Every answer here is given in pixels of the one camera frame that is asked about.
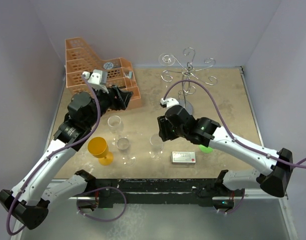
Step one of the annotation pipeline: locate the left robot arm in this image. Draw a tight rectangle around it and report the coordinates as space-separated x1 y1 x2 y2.
0 85 133 230

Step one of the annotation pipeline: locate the orange plastic file organizer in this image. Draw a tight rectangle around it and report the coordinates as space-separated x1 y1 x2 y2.
65 37 142 110

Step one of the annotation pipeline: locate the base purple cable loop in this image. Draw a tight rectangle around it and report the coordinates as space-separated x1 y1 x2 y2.
76 185 128 222

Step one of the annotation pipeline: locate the small white card box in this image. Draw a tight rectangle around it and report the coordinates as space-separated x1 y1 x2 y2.
171 151 196 165

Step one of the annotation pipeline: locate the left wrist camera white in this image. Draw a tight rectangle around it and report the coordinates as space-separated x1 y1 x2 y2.
82 69 108 93

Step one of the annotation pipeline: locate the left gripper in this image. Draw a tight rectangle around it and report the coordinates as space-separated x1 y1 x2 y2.
85 84 132 129

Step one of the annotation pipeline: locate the clear wine glass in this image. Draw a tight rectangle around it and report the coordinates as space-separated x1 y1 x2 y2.
149 134 164 161
158 53 176 67
117 137 136 167
107 115 124 145

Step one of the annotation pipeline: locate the orange plastic goblet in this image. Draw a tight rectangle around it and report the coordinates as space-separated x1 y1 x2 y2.
87 137 114 166

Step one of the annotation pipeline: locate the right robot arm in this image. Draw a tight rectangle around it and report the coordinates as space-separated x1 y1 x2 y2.
157 103 293 198

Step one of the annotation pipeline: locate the black mounting frame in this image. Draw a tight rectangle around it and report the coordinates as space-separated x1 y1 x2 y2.
87 178 243 208

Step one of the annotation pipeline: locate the chrome wine glass rack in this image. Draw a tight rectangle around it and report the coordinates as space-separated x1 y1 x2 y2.
161 47 218 114

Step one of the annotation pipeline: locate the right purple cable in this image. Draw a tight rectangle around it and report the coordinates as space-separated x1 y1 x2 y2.
164 79 306 170

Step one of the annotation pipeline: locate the green plastic goblet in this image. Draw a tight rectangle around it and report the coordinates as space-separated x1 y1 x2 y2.
199 145 213 154

